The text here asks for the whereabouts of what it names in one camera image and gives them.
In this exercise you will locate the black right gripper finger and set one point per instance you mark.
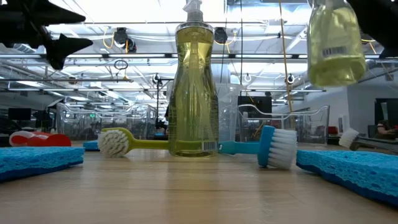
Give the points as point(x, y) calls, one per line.
point(382, 21)

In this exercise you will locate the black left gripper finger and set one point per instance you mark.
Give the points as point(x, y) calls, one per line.
point(66, 48)
point(46, 12)

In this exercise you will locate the clear yellow-green soap bottle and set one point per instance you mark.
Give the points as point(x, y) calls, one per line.
point(192, 109)
point(335, 62)

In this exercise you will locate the red dish brush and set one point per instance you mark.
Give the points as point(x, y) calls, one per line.
point(46, 140)

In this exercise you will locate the blue kitchen sponge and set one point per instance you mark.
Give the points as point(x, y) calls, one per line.
point(37, 160)
point(90, 145)
point(351, 174)

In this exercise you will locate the grey dish brush white bristles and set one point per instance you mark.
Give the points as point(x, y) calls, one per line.
point(348, 137)

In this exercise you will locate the shallow clear plastic tray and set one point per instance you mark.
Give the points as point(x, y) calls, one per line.
point(311, 124)
point(77, 124)

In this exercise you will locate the black monitor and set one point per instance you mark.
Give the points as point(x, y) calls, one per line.
point(255, 104)
point(19, 114)

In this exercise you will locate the yellow-green dish brush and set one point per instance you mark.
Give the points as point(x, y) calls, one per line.
point(113, 143)

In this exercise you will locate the person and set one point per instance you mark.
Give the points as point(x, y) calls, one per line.
point(385, 130)

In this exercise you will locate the blue dish brush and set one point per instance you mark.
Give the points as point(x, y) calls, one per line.
point(276, 147)

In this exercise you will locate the deep clear plastic tub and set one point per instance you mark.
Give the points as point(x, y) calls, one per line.
point(228, 105)

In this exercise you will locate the white wall dispenser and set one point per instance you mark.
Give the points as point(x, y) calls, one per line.
point(343, 124)

